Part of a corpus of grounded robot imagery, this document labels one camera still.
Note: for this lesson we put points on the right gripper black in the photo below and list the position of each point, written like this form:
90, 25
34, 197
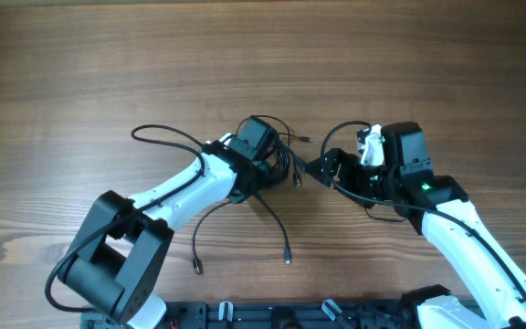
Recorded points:
351, 161

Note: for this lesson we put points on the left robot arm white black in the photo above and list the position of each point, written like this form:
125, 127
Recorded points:
116, 257

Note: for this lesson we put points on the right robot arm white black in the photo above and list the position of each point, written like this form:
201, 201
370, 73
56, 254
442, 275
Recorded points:
439, 209

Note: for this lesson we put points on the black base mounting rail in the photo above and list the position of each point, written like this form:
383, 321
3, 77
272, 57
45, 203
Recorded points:
363, 314

